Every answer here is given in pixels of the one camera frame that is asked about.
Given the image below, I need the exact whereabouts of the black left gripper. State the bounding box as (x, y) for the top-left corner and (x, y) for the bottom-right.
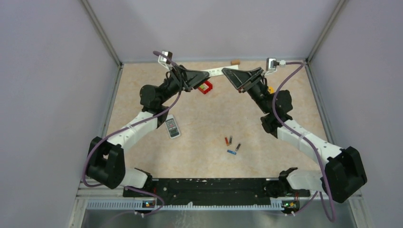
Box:
(158, 62), (211, 105)

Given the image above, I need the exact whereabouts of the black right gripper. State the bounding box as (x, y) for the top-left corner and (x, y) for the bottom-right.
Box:
(222, 67), (271, 114)

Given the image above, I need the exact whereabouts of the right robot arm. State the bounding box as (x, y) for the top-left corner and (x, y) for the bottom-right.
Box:
(222, 67), (368, 203)

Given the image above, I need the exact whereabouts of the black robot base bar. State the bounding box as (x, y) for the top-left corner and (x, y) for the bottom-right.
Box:
(123, 178), (311, 207)

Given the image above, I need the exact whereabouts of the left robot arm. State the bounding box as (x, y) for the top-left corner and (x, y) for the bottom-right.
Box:
(82, 65), (210, 196)

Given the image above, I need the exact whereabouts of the grey remote control with buttons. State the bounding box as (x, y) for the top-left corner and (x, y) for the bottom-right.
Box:
(164, 114), (181, 139)

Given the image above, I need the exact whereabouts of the red toy bin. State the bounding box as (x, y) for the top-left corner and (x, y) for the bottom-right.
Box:
(198, 80), (213, 95)

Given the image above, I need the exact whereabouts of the tan wooden block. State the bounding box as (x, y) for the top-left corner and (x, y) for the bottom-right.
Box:
(230, 59), (240, 66)

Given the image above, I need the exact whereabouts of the blue AAA battery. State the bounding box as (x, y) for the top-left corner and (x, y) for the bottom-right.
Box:
(227, 150), (237, 155)

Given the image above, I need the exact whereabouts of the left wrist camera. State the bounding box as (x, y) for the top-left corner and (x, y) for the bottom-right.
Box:
(157, 50), (173, 69)

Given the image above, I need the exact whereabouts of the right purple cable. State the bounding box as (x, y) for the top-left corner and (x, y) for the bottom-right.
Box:
(271, 61), (337, 223)

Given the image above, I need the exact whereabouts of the purple cable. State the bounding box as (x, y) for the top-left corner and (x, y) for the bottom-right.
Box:
(271, 61), (337, 223)
(81, 50), (182, 217)

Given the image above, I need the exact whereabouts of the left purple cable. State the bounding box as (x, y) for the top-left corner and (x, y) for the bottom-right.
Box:
(81, 50), (182, 217)

